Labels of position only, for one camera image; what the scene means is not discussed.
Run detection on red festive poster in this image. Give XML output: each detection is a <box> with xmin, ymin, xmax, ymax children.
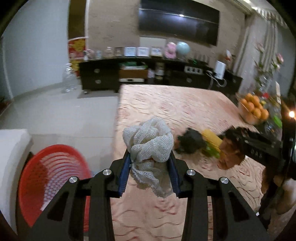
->
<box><xmin>68</xmin><ymin>37</ymin><xmax>86</xmax><ymax>77</ymax></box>

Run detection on green peanut snack packet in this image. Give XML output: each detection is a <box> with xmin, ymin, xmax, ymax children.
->
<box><xmin>205</xmin><ymin>145</ymin><xmax>220</xmax><ymax>159</ymax></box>

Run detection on yellow foam fruit net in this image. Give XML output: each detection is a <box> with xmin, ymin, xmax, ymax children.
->
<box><xmin>201</xmin><ymin>129</ymin><xmax>223</xmax><ymax>152</ymax></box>

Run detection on white router box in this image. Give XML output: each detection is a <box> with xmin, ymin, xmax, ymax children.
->
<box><xmin>214</xmin><ymin>61</ymin><xmax>226</xmax><ymax>80</ymax></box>

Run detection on black tv cabinet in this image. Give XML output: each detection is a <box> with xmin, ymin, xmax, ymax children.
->
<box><xmin>79</xmin><ymin>57</ymin><xmax>242</xmax><ymax>95</ymax></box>

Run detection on glass bowl of oranges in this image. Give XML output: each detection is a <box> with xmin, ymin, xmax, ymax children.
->
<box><xmin>236</xmin><ymin>93</ymin><xmax>269</xmax><ymax>126</ymax></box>

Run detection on red plastic mesh basket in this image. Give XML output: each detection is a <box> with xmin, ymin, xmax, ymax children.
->
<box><xmin>18</xmin><ymin>144</ymin><xmax>92</xmax><ymax>227</ymax></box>

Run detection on pink plush toy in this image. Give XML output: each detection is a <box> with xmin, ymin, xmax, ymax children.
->
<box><xmin>164</xmin><ymin>42</ymin><xmax>176</xmax><ymax>59</ymax></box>

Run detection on person right hand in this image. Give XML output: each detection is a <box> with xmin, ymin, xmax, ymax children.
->
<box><xmin>261</xmin><ymin>168</ymin><xmax>295</xmax><ymax>215</ymax></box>

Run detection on white mesh cloth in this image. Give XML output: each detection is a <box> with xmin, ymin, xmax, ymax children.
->
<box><xmin>122</xmin><ymin>116</ymin><xmax>174</xmax><ymax>198</ymax></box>

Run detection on brown paper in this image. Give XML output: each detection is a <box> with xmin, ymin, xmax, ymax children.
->
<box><xmin>217</xmin><ymin>137</ymin><xmax>245</xmax><ymax>170</ymax></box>

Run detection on light blue globe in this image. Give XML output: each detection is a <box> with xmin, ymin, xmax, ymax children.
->
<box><xmin>176</xmin><ymin>42</ymin><xmax>190</xmax><ymax>58</ymax></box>

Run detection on clear large water jug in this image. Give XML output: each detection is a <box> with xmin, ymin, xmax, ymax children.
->
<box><xmin>62</xmin><ymin>63</ymin><xmax>79</xmax><ymax>93</ymax></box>

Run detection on large black bag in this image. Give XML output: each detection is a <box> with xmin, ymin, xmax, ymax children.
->
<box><xmin>175</xmin><ymin>128</ymin><xmax>207</xmax><ymax>154</ymax></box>

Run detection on black wall television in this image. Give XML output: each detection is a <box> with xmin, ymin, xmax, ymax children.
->
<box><xmin>138</xmin><ymin>1</ymin><xmax>220</xmax><ymax>46</ymax></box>

